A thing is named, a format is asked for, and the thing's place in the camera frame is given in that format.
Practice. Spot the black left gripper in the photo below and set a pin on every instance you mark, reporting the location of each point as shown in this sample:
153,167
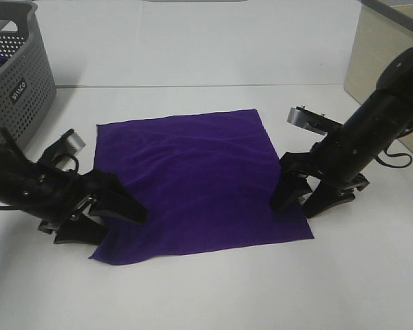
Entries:
62,195

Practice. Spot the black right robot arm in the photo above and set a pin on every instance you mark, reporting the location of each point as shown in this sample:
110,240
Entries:
386,115

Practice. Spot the grey perforated basket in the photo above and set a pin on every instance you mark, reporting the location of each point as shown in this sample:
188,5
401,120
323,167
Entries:
27,88

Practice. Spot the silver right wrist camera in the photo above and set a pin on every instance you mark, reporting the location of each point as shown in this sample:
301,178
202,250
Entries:
310,121

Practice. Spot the beige storage bin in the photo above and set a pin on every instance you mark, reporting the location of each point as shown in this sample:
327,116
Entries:
377,42

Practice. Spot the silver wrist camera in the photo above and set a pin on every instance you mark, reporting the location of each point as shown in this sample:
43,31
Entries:
310,121
58,154

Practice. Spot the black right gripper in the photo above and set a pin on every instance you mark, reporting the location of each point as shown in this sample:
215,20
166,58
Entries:
336,160

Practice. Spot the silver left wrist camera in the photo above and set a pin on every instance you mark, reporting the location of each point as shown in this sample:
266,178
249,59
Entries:
58,154

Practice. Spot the purple towel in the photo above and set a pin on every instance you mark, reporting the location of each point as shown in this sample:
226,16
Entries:
206,181

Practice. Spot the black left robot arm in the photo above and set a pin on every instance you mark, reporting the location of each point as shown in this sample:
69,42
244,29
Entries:
18,177

